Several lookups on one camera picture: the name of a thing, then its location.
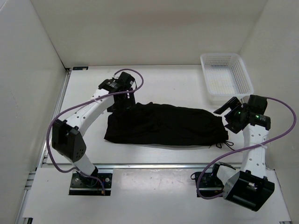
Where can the black trousers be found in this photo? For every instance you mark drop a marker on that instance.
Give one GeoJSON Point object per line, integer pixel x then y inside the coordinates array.
{"type": "Point", "coordinates": [167, 125]}

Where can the blue label sticker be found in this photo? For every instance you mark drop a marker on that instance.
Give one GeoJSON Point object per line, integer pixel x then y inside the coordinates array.
{"type": "Point", "coordinates": [80, 68]}

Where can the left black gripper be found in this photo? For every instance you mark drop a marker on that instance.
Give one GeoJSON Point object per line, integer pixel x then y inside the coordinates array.
{"type": "Point", "coordinates": [129, 104]}

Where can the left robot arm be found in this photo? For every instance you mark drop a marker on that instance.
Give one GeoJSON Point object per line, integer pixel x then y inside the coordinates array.
{"type": "Point", "coordinates": [66, 131]}

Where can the right aluminium rail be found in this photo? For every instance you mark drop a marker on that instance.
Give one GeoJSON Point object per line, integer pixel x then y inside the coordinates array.
{"type": "Point", "coordinates": [268, 163]}

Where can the front aluminium rail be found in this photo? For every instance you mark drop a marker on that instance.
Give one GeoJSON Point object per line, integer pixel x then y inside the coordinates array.
{"type": "Point", "coordinates": [151, 166]}

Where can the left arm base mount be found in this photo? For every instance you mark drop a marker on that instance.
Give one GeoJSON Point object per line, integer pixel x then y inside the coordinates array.
{"type": "Point", "coordinates": [83, 186]}

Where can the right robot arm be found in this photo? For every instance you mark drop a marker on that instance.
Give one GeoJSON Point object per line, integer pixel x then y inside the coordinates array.
{"type": "Point", "coordinates": [248, 186]}

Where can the white plastic mesh basket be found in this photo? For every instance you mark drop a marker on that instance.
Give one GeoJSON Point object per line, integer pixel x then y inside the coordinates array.
{"type": "Point", "coordinates": [225, 76]}

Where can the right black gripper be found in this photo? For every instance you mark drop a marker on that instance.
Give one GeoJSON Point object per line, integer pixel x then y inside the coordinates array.
{"type": "Point", "coordinates": [232, 126]}

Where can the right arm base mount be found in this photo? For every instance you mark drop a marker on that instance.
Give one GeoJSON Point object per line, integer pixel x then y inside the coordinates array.
{"type": "Point", "coordinates": [210, 185]}

